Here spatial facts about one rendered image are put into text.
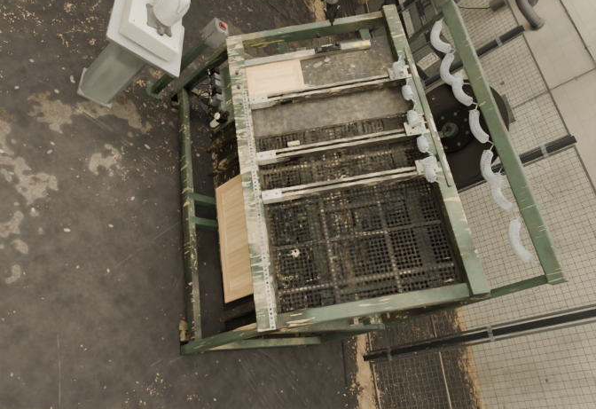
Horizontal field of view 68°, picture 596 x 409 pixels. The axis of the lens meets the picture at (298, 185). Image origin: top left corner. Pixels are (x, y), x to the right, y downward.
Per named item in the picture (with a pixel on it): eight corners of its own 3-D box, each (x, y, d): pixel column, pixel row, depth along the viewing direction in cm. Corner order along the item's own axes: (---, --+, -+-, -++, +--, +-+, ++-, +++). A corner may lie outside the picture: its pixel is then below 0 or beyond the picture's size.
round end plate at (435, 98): (388, 110, 358) (483, 56, 313) (392, 113, 362) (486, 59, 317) (414, 200, 325) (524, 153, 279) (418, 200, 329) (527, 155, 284)
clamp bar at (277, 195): (262, 192, 289) (256, 177, 267) (441, 163, 289) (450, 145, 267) (263, 207, 285) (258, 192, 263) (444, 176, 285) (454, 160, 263)
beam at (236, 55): (228, 46, 350) (225, 36, 340) (243, 43, 350) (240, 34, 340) (260, 334, 259) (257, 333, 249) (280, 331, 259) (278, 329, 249)
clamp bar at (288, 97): (250, 100, 320) (244, 80, 298) (411, 74, 320) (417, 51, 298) (252, 112, 316) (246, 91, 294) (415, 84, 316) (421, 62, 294)
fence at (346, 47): (245, 64, 334) (244, 60, 331) (368, 43, 334) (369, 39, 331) (246, 69, 332) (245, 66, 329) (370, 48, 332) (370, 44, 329)
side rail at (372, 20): (243, 44, 350) (240, 34, 340) (380, 21, 350) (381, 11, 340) (244, 50, 348) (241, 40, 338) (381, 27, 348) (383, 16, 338)
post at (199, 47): (150, 87, 375) (203, 35, 332) (157, 89, 379) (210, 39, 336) (151, 92, 372) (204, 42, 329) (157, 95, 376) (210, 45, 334)
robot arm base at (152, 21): (146, 29, 272) (152, 24, 269) (145, 3, 281) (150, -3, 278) (171, 43, 285) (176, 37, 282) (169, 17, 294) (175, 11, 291)
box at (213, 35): (200, 31, 331) (215, 16, 321) (213, 38, 339) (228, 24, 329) (201, 43, 326) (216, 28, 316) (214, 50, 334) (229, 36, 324)
